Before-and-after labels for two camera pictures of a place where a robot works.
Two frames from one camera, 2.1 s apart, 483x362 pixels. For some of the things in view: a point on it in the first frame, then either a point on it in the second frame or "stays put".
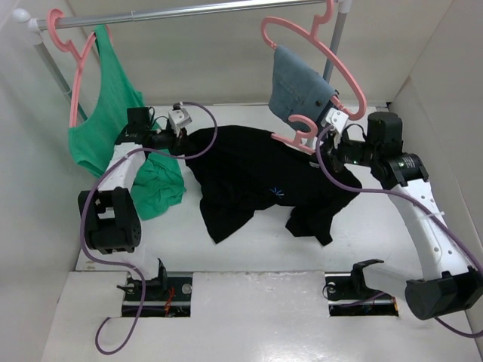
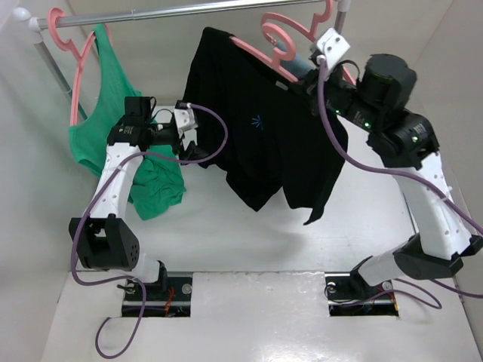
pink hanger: (303, 140) to (272, 60)
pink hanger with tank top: (68, 46) stays put
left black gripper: (179, 145) stays put
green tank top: (159, 181) stays put
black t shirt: (235, 170) to (280, 142)
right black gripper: (334, 154) to (312, 87)
